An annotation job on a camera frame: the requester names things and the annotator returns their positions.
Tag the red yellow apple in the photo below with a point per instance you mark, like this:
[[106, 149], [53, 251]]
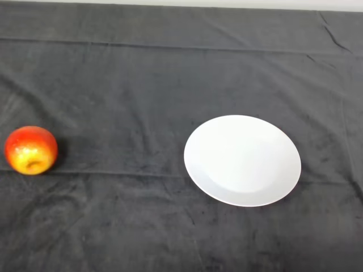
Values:
[[29, 144]]

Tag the white round plate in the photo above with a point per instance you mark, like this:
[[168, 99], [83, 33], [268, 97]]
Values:
[[241, 161]]

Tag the black cloth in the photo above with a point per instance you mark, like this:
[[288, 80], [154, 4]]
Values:
[[127, 99]]

